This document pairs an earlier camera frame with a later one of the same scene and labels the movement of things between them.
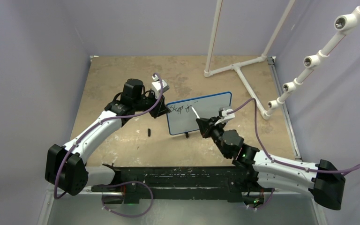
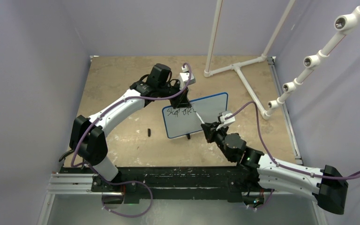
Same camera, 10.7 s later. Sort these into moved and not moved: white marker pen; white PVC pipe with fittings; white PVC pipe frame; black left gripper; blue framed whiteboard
Moved: white marker pen; black left gripper
Not moved: blue framed whiteboard; white PVC pipe with fittings; white PVC pipe frame
